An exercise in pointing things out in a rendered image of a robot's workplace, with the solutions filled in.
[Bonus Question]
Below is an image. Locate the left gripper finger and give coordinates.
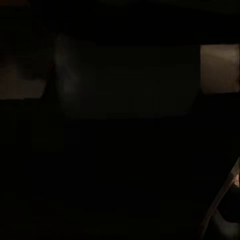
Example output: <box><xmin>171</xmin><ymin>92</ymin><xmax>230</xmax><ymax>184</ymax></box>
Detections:
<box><xmin>202</xmin><ymin>183</ymin><xmax>240</xmax><ymax>240</ymax></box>

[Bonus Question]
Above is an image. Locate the bottle of coffee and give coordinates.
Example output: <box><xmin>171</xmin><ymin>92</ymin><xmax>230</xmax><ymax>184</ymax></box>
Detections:
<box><xmin>0</xmin><ymin>0</ymin><xmax>240</xmax><ymax>240</ymax></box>

